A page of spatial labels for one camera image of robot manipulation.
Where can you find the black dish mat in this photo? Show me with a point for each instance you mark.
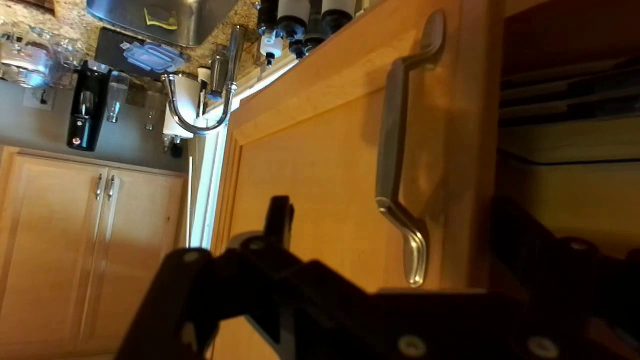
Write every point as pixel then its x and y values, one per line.
pixel 111 51

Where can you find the stacked flat glass dishes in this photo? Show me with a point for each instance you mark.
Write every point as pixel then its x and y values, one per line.
pixel 566 93

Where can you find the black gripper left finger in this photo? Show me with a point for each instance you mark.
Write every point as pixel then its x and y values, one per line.
pixel 201 300

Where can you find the stainless steel sink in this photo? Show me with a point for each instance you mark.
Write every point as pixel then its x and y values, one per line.
pixel 126 16

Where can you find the two-door wooden wall cabinet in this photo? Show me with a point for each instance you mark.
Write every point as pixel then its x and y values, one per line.
pixel 52 267

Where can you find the dark soap dispenser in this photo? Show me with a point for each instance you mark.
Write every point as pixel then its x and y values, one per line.
pixel 217 66

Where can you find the clear glass jar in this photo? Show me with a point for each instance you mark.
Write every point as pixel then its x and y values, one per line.
pixel 27 63

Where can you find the wide wooden cabinet door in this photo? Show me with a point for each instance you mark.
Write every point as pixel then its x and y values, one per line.
pixel 321 166

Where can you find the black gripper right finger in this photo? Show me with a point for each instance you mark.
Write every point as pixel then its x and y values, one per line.
pixel 566 300

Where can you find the chrome kitchen faucet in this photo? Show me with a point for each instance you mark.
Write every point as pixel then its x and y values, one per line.
pixel 230 87

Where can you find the wooden wall cabinet body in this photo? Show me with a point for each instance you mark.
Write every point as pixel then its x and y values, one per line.
pixel 573 193

